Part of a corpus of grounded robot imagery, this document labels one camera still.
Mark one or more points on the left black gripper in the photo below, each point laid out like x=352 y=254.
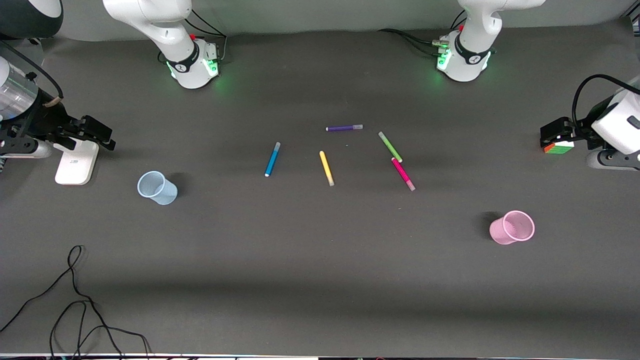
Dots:
x=583 y=132

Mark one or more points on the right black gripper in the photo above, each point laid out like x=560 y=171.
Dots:
x=46 y=120

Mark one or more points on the pink marker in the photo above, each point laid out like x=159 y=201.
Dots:
x=403 y=174

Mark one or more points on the blue marker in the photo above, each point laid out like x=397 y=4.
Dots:
x=272 y=160

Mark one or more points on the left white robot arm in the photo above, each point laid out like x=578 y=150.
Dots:
x=472 y=50

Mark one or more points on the colourful puzzle cube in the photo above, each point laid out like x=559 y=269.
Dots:
x=559 y=148

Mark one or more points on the light blue plastic cup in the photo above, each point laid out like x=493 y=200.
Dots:
x=159 y=189

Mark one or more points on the pink plastic cup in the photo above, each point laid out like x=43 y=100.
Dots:
x=510 y=228

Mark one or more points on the green marker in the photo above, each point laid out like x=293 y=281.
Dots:
x=390 y=146

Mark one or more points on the purple marker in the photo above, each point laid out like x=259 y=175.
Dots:
x=342 y=128

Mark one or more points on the yellow marker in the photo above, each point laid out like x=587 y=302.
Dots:
x=326 y=168

